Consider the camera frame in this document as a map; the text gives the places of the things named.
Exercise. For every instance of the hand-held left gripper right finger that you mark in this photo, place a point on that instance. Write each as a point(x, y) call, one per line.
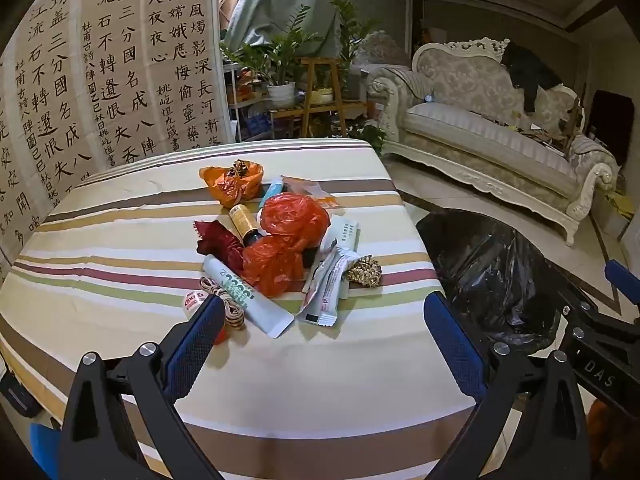
point(455, 345)

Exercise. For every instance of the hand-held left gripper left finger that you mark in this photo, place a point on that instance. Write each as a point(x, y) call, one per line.
point(195, 345)

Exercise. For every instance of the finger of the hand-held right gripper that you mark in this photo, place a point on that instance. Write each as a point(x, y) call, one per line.
point(600, 322)
point(622, 278)

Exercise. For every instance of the black trash bag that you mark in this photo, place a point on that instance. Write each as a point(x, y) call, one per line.
point(480, 260)

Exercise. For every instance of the teal and white sachet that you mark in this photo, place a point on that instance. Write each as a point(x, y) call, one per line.
point(272, 191)

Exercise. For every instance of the person's right forearm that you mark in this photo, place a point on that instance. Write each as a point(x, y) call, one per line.
point(605, 435)

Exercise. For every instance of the small orange object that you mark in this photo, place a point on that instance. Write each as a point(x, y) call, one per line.
point(222, 336)

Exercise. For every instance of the brown striped twine bundle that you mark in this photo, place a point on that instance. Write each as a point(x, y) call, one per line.
point(227, 305)
point(240, 167)

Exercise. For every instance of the white green tube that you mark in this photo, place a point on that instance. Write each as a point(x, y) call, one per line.
point(250, 300)

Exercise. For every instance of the dark red crumpled wrapper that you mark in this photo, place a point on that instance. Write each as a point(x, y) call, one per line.
point(220, 242)

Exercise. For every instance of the striped tablecloth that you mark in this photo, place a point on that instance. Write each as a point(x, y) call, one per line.
point(125, 240)

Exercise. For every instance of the yellow bottle black cap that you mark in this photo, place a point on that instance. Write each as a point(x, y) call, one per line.
point(240, 217)

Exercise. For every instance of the white sachet red print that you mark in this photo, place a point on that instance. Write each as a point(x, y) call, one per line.
point(325, 305)

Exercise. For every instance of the grey foil sachet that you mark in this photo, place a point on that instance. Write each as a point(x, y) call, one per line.
point(316, 275)

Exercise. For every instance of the red plastic bag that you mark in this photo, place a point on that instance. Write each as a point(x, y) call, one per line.
point(285, 225)

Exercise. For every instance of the pale green packet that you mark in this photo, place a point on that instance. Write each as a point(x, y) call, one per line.
point(345, 232)

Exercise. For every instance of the orange plastic bag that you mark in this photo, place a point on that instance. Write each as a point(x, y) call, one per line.
point(225, 187)

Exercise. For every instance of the paper clutter pile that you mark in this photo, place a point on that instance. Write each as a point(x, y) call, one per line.
point(540, 135)

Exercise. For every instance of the blue plastic object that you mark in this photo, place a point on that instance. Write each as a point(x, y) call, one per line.
point(45, 452)

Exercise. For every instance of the clear wrapper orange label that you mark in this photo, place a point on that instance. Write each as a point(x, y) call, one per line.
point(305, 187)

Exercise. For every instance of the ornate cream sofa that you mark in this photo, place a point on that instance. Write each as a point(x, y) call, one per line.
point(475, 135)

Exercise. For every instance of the low green plant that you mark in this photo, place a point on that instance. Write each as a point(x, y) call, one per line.
point(372, 137)

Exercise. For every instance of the black garment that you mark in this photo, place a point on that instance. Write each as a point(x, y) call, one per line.
point(530, 72)

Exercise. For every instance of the metal storage shelf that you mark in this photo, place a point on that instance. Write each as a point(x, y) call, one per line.
point(250, 120)

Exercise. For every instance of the green plant in white pot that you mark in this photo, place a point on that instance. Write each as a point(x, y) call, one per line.
point(280, 95)

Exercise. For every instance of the small pale green pot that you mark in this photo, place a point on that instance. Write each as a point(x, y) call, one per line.
point(322, 97)

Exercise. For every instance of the wooden plant stand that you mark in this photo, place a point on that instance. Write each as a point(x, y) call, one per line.
point(306, 85)

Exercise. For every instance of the tall green leafy plant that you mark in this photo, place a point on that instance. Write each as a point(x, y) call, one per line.
point(350, 25)

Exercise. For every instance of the calligraphy wall hangings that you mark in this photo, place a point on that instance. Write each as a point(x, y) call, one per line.
point(125, 60)

